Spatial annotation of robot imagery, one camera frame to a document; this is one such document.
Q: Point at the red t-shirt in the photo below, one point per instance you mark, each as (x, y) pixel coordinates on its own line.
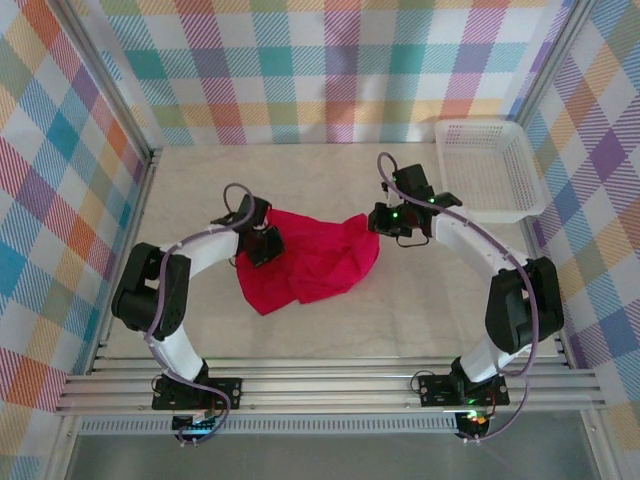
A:
(325, 265)

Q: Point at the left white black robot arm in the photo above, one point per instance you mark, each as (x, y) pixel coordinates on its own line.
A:
(205, 252)

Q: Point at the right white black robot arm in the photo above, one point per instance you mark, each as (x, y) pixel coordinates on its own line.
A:
(480, 240)

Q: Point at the white perforated plastic basket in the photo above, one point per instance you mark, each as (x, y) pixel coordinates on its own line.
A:
(480, 170)

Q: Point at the grey metal panel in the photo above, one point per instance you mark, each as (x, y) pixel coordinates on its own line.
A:
(325, 457)

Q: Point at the right aluminium side rail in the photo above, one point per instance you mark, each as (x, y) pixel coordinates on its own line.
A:
(530, 235)

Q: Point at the aluminium side rail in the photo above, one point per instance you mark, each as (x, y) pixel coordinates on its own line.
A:
(141, 200)
(530, 235)

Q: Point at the left aluminium side rail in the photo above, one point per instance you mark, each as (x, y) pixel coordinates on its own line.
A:
(141, 200)

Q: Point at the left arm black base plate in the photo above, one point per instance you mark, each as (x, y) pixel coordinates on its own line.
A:
(227, 387)

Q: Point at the wide aluminium mounting rail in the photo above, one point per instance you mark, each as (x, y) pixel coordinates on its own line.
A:
(325, 390)

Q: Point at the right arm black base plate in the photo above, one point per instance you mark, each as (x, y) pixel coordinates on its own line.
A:
(435, 390)

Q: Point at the right aluminium frame post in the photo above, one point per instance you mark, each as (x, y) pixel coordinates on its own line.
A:
(555, 60)

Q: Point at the aluminium frame post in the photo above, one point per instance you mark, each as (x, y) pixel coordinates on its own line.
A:
(106, 70)
(555, 60)

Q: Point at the left aluminium frame post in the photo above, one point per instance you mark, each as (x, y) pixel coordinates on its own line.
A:
(106, 70)

